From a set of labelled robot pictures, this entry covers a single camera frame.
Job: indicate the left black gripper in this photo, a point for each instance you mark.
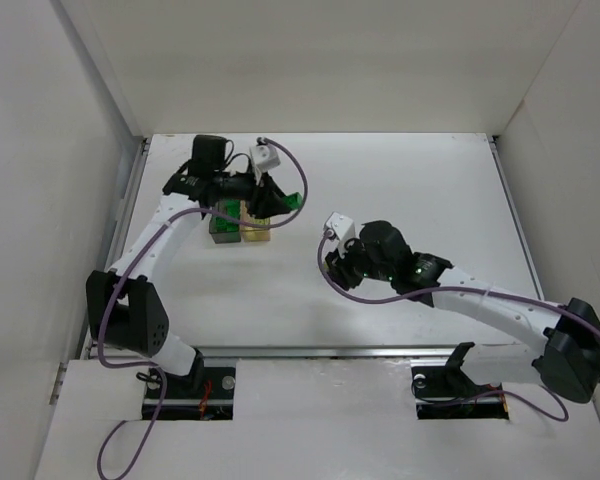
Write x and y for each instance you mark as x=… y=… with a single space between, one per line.
x=259 y=192

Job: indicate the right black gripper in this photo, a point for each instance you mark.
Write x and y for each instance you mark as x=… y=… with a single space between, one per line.
x=344 y=266

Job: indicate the dark green lego brick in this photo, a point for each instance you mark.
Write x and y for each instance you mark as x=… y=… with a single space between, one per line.
x=294 y=201

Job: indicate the dark green lego plate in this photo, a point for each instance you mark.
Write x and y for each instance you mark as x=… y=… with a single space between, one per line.
x=231 y=209

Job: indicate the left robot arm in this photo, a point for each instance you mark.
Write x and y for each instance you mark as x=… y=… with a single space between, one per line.
x=123 y=303

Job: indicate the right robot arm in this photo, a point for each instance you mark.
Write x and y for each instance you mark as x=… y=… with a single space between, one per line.
x=555 y=346

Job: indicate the orange transparent container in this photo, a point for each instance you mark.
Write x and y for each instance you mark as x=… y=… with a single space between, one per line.
x=252 y=234

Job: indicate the grey transparent container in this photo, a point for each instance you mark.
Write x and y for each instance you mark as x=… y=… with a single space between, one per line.
x=220 y=229

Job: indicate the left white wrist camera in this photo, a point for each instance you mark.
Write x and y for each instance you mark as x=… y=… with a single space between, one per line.
x=264 y=157

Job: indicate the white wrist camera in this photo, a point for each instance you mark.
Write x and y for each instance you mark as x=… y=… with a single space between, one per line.
x=264 y=157
x=339 y=228

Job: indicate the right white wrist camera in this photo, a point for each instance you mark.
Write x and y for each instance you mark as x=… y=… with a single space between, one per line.
x=339 y=228

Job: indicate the metal table edge rail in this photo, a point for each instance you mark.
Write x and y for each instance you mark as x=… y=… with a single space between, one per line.
x=336 y=352

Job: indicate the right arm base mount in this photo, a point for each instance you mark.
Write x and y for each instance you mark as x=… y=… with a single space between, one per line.
x=444 y=392

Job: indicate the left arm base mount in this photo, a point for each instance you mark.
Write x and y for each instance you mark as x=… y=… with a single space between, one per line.
x=213 y=400

